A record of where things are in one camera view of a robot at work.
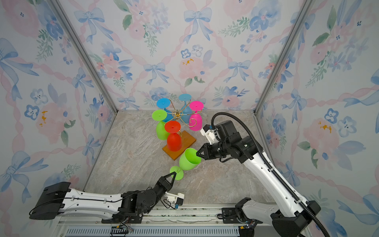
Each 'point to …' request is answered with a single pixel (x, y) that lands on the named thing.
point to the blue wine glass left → (165, 103)
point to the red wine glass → (173, 139)
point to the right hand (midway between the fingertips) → (197, 153)
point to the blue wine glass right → (185, 111)
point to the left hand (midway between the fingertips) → (172, 169)
